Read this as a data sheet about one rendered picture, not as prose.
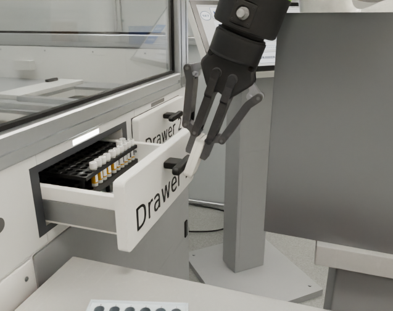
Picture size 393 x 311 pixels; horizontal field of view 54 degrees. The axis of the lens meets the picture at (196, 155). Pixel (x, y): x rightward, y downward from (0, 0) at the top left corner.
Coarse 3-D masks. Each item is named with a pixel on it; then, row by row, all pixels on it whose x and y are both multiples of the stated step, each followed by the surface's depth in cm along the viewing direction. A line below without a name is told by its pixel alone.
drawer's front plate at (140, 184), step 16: (176, 144) 68; (144, 160) 58; (160, 160) 62; (128, 176) 52; (144, 176) 57; (160, 176) 63; (176, 176) 70; (192, 176) 79; (128, 192) 52; (144, 192) 57; (160, 192) 63; (176, 192) 71; (128, 208) 53; (160, 208) 64; (128, 224) 53; (144, 224) 58; (128, 240) 54
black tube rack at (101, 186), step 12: (96, 144) 75; (108, 144) 75; (72, 156) 69; (84, 156) 69; (96, 156) 69; (48, 168) 63; (60, 168) 64; (72, 168) 63; (84, 168) 64; (120, 168) 71; (48, 180) 66; (60, 180) 67; (72, 180) 66; (108, 180) 66
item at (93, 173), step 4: (136, 144) 75; (132, 148) 73; (124, 152) 71; (128, 152) 72; (116, 156) 69; (120, 156) 69; (112, 160) 67; (116, 160) 68; (104, 164) 65; (108, 164) 65; (88, 168) 63; (100, 168) 63; (104, 168) 64; (84, 172) 61; (88, 172) 62; (92, 172) 62; (96, 172) 62; (76, 176) 60; (80, 176) 60; (84, 176) 60; (88, 176) 60; (92, 176) 61; (84, 180) 60
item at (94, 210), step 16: (144, 144) 78; (160, 144) 77; (48, 192) 58; (64, 192) 57; (80, 192) 56; (96, 192) 56; (48, 208) 58; (64, 208) 57; (80, 208) 56; (96, 208) 55; (112, 208) 55; (64, 224) 59; (80, 224) 57; (96, 224) 56; (112, 224) 55
